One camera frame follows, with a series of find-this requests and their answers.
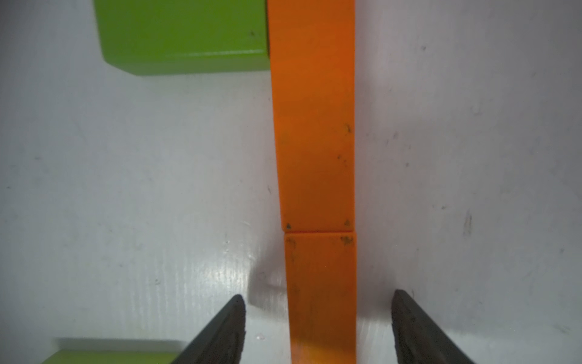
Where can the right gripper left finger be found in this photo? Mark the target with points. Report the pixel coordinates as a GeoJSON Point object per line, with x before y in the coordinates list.
{"type": "Point", "coordinates": [222, 340]}

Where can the light green block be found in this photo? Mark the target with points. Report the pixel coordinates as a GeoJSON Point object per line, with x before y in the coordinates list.
{"type": "Point", "coordinates": [109, 357]}

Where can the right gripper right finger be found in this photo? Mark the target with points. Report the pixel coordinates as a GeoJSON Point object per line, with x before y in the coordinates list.
{"type": "Point", "coordinates": [418, 339]}

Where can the orange block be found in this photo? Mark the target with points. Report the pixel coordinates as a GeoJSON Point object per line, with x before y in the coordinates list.
{"type": "Point", "coordinates": [312, 54]}
{"type": "Point", "coordinates": [322, 296]}

